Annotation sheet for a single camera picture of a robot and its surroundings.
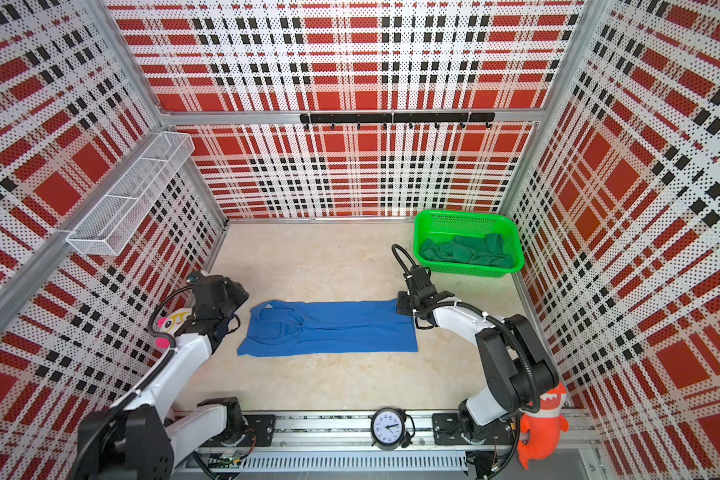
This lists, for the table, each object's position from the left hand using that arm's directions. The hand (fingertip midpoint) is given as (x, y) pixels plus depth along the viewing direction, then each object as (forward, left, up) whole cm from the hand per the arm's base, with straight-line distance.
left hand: (241, 291), depth 86 cm
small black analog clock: (-33, -42, -9) cm, 54 cm away
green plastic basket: (+39, -66, -13) cm, 78 cm away
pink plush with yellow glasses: (-8, +20, -4) cm, 22 cm away
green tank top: (+23, -81, -10) cm, 85 cm away
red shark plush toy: (-34, -79, -6) cm, 86 cm away
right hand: (0, -48, -8) cm, 49 cm away
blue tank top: (-6, -11, -11) cm, 17 cm away
